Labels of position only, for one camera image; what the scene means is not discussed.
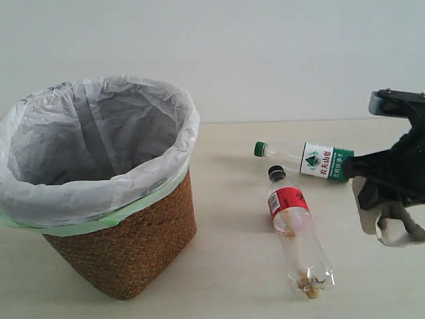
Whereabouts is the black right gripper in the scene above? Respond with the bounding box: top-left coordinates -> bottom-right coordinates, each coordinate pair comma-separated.
342,90 -> 424,210

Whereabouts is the green label water bottle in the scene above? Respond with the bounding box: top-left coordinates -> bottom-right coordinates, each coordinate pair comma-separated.
254,142 -> 355,183

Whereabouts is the red label clear bottle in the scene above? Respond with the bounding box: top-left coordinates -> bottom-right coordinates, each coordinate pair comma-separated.
268,165 -> 335,299

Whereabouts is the woven wicker waste basket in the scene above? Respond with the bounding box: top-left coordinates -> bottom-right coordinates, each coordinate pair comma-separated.
44,174 -> 197,300

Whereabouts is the white green plastic bin liner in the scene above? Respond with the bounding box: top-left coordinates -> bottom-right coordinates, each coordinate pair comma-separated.
1,75 -> 200,237

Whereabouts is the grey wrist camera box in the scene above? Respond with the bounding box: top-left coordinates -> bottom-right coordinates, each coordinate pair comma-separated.
369,89 -> 407,118

